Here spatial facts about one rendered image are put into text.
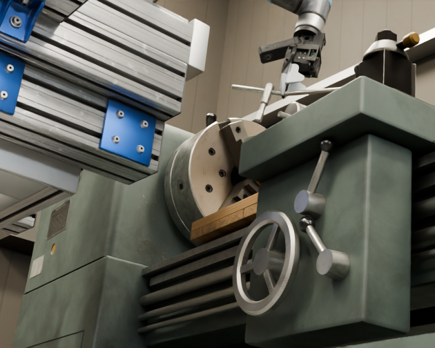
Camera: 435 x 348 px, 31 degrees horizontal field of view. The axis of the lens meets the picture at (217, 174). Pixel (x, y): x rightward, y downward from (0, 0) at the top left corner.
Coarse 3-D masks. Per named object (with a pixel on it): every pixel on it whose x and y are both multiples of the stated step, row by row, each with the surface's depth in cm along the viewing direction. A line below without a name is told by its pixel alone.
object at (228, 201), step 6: (246, 180) 178; (252, 180) 176; (234, 186) 183; (240, 186) 179; (246, 186) 176; (252, 186) 176; (258, 186) 176; (234, 192) 179; (240, 192) 176; (246, 192) 177; (252, 192) 177; (228, 198) 179; (234, 198) 176; (240, 198) 175; (222, 204) 179; (228, 204) 176
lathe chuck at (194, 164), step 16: (208, 128) 184; (256, 128) 191; (192, 144) 182; (208, 144) 182; (224, 144) 185; (176, 160) 185; (192, 160) 179; (208, 160) 181; (224, 160) 184; (176, 176) 183; (192, 176) 178; (208, 176) 180; (224, 176) 183; (240, 176) 194; (176, 192) 182; (192, 192) 177; (208, 192) 179; (224, 192) 181; (176, 208) 183; (192, 208) 178; (208, 208) 177
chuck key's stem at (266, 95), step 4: (268, 84) 203; (272, 84) 203; (268, 88) 202; (272, 88) 202; (264, 92) 202; (268, 92) 201; (264, 96) 201; (268, 96) 201; (260, 100) 201; (264, 100) 200; (268, 100) 200; (260, 104) 201; (264, 104) 200; (260, 108) 199; (264, 108) 200; (260, 112) 199; (256, 116) 198; (260, 116) 198; (256, 120) 198; (260, 120) 198
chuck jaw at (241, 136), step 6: (222, 126) 186; (228, 126) 183; (234, 126) 183; (240, 126) 184; (222, 132) 185; (228, 132) 183; (234, 132) 182; (240, 132) 183; (228, 138) 184; (234, 138) 182; (240, 138) 183; (246, 138) 181; (228, 144) 184; (234, 144) 183; (240, 144) 181; (234, 150) 183; (240, 150) 181; (234, 156) 184; (234, 162) 184; (234, 168) 185
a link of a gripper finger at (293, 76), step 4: (292, 64) 203; (296, 64) 203; (292, 68) 202; (296, 68) 202; (288, 72) 201; (292, 72) 201; (296, 72) 201; (284, 76) 200; (288, 76) 201; (292, 76) 201; (296, 76) 200; (300, 76) 200; (280, 80) 201; (284, 80) 200; (288, 80) 200; (292, 80) 200; (296, 80) 200; (300, 80) 199; (280, 84) 200; (284, 84) 200; (280, 88) 200; (284, 88) 200; (280, 92) 200
